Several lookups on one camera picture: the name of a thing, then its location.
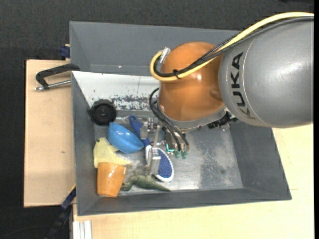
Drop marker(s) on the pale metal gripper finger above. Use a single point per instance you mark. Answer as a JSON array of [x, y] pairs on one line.
[[149, 126], [155, 155]]

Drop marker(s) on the blue and white brush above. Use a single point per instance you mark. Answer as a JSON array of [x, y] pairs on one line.
[[165, 167]]

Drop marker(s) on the green toy dinosaur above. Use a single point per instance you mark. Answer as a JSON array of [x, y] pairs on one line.
[[145, 182]]

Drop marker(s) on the blue bowl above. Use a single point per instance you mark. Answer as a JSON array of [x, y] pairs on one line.
[[123, 139]]

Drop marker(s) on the black toy wheel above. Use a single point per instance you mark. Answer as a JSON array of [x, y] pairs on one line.
[[102, 112]]

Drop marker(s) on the grey metal bin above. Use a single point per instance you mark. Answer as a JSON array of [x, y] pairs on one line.
[[214, 158]]

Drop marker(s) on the yellow toy duck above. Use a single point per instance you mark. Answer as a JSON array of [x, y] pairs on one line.
[[104, 151]]

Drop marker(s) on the orange cup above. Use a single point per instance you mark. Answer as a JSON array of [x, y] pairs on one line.
[[109, 180]]

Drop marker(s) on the pale wood board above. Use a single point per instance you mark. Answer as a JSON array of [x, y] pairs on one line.
[[47, 133]]

